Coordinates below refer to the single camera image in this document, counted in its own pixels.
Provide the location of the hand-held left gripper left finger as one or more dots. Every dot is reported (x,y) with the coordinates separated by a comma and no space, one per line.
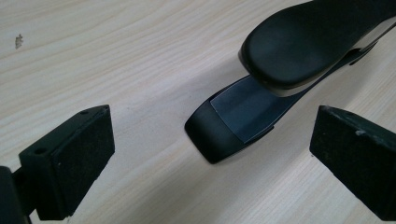
(71,161)

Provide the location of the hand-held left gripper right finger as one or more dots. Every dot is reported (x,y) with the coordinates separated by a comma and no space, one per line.
(358,168)

